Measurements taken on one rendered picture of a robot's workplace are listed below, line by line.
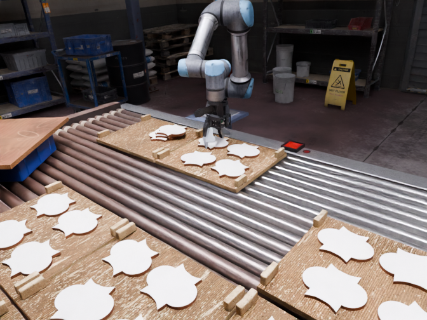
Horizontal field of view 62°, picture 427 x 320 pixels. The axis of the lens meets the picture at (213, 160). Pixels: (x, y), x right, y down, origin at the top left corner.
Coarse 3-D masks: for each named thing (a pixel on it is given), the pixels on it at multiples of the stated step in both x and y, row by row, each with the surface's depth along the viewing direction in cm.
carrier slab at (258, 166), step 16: (192, 144) 157; (240, 144) 154; (160, 160) 144; (176, 160) 143; (240, 160) 140; (256, 160) 139; (272, 160) 139; (192, 176) 133; (208, 176) 130; (256, 176) 129
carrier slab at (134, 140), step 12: (156, 120) 188; (120, 132) 175; (132, 132) 174; (144, 132) 173; (192, 132) 170; (108, 144) 163; (120, 144) 161; (132, 144) 160; (144, 144) 160; (156, 144) 159; (168, 144) 158; (180, 144) 157; (144, 156) 148
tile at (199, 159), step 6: (186, 156) 143; (192, 156) 143; (198, 156) 142; (204, 156) 142; (210, 156) 142; (186, 162) 138; (192, 162) 138; (198, 162) 138; (204, 162) 138; (210, 162) 137
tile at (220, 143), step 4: (216, 136) 161; (200, 140) 157; (216, 140) 156; (220, 140) 156; (224, 140) 156; (228, 140) 158; (200, 144) 153; (204, 144) 153; (208, 144) 153; (212, 144) 153; (216, 144) 152; (220, 144) 152; (224, 144) 152; (208, 148) 151; (212, 148) 150; (216, 148) 150; (220, 148) 150; (224, 148) 151
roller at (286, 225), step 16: (80, 144) 172; (96, 144) 167; (128, 160) 150; (160, 176) 137; (176, 176) 135; (208, 192) 123; (240, 208) 114; (256, 208) 112; (272, 224) 107; (288, 224) 104
